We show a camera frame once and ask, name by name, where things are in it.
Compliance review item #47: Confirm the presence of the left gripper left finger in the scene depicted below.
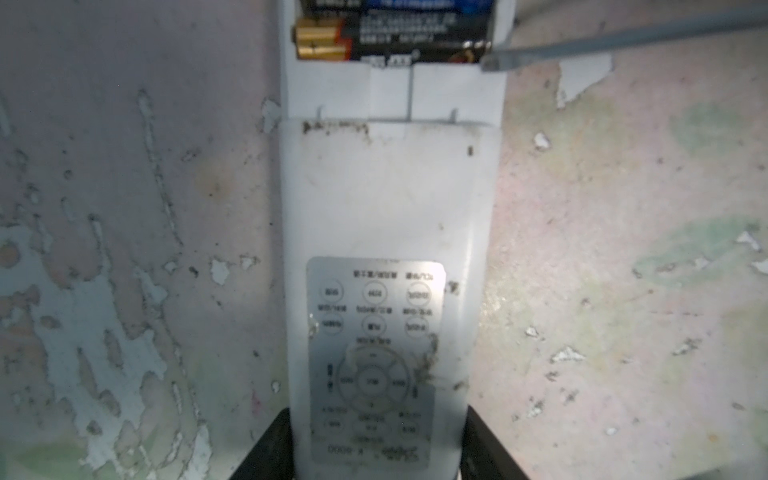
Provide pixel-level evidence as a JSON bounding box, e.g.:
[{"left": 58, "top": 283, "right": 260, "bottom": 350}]
[{"left": 229, "top": 408, "right": 294, "bottom": 480}]

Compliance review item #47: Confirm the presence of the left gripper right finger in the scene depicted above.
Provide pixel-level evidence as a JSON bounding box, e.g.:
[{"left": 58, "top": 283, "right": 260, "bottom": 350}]
[{"left": 459, "top": 406, "right": 530, "bottom": 480}]

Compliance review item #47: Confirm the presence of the white remote control with screen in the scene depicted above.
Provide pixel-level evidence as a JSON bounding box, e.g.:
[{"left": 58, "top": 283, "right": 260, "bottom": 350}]
[{"left": 279, "top": 1, "right": 506, "bottom": 479}]

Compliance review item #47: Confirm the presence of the orange black screwdriver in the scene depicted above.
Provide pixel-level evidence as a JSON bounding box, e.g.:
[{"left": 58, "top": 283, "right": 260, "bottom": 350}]
[{"left": 479, "top": 4, "right": 767, "bottom": 73}]

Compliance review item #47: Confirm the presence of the gold black AA battery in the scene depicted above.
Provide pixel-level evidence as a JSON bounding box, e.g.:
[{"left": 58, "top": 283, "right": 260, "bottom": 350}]
[{"left": 291, "top": 11, "right": 491, "bottom": 68}]

